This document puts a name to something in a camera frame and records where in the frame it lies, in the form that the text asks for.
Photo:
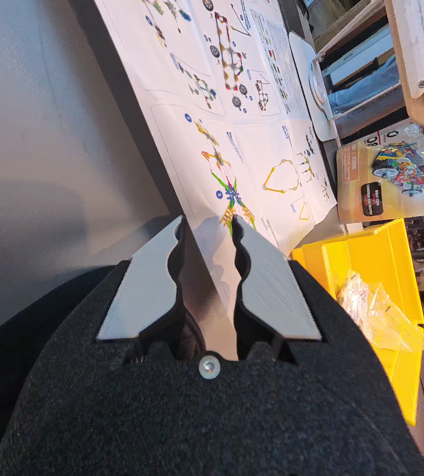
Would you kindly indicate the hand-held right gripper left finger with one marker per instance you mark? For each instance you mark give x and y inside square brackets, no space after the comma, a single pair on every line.
[141,293]

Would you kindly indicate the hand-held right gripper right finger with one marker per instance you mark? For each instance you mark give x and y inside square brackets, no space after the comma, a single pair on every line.
[279,297]

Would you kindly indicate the fold-out instruction booklet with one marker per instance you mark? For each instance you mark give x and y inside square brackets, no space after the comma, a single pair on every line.
[256,148]

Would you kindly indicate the white printed task sheet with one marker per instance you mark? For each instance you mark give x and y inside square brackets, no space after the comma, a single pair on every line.
[420,44]

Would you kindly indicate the clear plastic parts bag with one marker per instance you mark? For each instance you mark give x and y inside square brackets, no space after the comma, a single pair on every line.
[383,316]

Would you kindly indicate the yellow plastic bin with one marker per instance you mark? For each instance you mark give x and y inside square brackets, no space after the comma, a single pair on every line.
[375,253]

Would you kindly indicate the red and tan toy box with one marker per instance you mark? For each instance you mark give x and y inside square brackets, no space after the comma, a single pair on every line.
[357,186]

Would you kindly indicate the dark cloth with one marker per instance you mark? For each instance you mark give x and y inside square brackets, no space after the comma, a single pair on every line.
[18,353]

